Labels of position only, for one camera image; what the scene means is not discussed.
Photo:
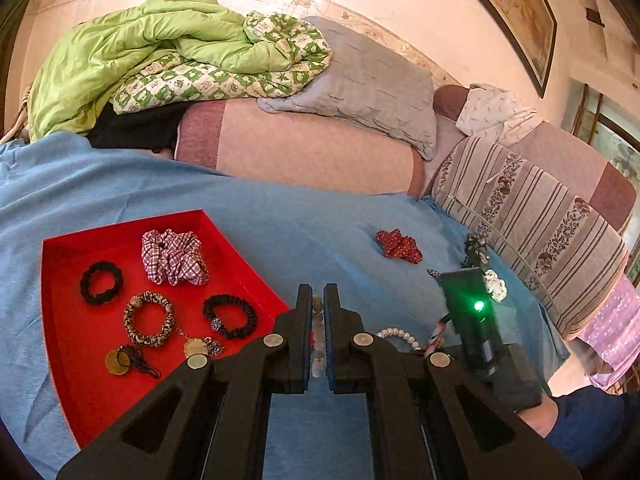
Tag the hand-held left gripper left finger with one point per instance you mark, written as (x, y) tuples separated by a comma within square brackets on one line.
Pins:
[(300, 350)]

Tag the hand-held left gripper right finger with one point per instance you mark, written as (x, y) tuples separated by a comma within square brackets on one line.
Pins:
[(334, 350)]

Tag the black scrunchie with bead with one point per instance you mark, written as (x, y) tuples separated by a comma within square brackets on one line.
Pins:
[(247, 317)]

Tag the red plaid scrunchie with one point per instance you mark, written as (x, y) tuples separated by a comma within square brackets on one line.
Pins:
[(172, 257)]

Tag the leopard print scrunchie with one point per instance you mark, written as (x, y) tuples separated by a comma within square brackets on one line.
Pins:
[(131, 322)]

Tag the red box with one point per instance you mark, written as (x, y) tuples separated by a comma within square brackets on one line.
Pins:
[(75, 340)]

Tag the small patterned hair clip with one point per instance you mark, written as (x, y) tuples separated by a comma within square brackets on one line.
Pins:
[(434, 272)]

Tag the black white hair accessory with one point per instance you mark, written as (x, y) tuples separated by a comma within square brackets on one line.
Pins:
[(475, 250)]

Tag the red dotted scrunchie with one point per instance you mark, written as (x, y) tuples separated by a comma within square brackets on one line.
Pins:
[(397, 245)]

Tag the striped floral cushion cover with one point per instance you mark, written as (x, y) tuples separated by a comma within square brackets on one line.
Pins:
[(540, 220)]

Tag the blue blanket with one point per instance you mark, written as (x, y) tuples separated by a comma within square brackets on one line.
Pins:
[(300, 220)]

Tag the purple cloth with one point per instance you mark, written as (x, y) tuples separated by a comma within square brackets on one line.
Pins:
[(615, 330)]

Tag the pink sofa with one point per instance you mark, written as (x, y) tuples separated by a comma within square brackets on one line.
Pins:
[(300, 145)]

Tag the white patterned cloth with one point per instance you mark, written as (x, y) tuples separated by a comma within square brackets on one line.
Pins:
[(495, 112)]

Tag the wooden framed glass panel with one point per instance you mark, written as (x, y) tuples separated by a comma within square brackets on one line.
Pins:
[(610, 140)]

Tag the grey pillow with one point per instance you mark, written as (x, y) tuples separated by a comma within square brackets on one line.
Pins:
[(360, 75)]

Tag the black cloth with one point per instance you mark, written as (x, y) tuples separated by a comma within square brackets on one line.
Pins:
[(135, 127)]

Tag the framed picture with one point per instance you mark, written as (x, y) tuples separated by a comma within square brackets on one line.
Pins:
[(520, 5)]

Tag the green quilt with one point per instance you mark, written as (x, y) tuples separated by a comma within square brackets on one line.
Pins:
[(125, 40)]

